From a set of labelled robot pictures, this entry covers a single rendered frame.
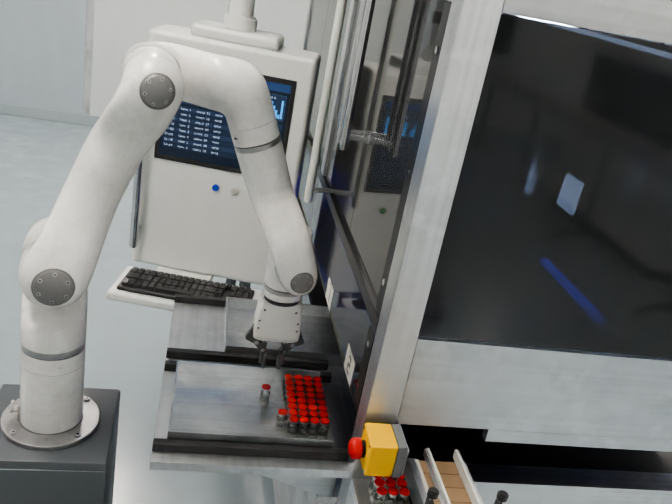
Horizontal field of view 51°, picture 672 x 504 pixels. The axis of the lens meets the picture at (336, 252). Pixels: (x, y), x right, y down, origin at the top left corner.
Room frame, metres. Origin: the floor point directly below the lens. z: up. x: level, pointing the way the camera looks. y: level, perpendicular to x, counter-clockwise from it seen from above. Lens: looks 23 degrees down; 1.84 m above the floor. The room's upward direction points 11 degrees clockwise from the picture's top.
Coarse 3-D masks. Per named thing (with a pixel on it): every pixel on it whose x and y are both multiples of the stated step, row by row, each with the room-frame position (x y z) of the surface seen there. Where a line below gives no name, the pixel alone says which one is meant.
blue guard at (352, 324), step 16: (304, 160) 2.52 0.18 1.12; (304, 176) 2.46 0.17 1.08; (304, 192) 2.40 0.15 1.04; (304, 208) 2.33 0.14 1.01; (320, 208) 2.03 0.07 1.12; (320, 224) 1.98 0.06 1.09; (320, 240) 1.94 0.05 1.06; (336, 240) 1.72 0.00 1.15; (320, 256) 1.89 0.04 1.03; (336, 256) 1.68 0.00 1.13; (336, 272) 1.65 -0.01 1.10; (352, 272) 1.48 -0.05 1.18; (336, 288) 1.61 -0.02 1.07; (352, 288) 1.45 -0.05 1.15; (336, 304) 1.58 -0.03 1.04; (352, 304) 1.42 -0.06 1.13; (336, 320) 1.54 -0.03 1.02; (352, 320) 1.40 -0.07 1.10; (368, 320) 1.27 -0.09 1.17; (352, 336) 1.37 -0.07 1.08; (352, 352) 1.34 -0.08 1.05; (352, 384) 1.29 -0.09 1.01
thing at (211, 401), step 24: (192, 384) 1.35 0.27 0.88; (216, 384) 1.37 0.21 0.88; (240, 384) 1.39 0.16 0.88; (192, 408) 1.26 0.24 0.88; (216, 408) 1.28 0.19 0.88; (240, 408) 1.30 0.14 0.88; (264, 408) 1.31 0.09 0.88; (168, 432) 1.13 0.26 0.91; (192, 432) 1.14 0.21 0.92; (216, 432) 1.20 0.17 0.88; (240, 432) 1.22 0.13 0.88; (264, 432) 1.23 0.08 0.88
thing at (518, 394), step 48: (528, 0) 1.17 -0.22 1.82; (576, 0) 1.19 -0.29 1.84; (624, 0) 1.21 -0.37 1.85; (336, 96) 2.10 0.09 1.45; (336, 336) 1.51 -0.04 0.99; (432, 384) 1.18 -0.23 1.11; (480, 384) 1.20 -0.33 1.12; (528, 384) 1.22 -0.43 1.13; (576, 384) 1.24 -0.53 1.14; (624, 384) 1.26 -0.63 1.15; (528, 432) 1.22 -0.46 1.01; (576, 432) 1.25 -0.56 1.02; (624, 432) 1.27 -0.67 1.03
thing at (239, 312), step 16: (240, 304) 1.75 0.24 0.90; (256, 304) 1.76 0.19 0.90; (304, 304) 1.79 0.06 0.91; (240, 320) 1.69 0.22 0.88; (304, 320) 1.76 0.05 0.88; (320, 320) 1.77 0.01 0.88; (240, 336) 1.60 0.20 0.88; (304, 336) 1.67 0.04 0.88; (320, 336) 1.68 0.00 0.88; (240, 352) 1.50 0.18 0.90; (256, 352) 1.51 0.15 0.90; (272, 352) 1.51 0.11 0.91; (288, 352) 1.52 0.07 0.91; (304, 352) 1.53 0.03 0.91; (320, 352) 1.60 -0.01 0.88; (336, 352) 1.62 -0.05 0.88
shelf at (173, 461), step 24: (192, 312) 1.68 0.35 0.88; (216, 312) 1.71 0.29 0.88; (192, 336) 1.56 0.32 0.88; (216, 336) 1.58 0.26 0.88; (192, 360) 1.45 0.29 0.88; (168, 384) 1.34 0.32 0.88; (336, 384) 1.47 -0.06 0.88; (168, 408) 1.25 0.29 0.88; (336, 408) 1.37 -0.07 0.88; (336, 432) 1.28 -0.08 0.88; (168, 456) 1.10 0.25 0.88; (192, 456) 1.12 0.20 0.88; (216, 456) 1.13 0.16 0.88; (240, 456) 1.14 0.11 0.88
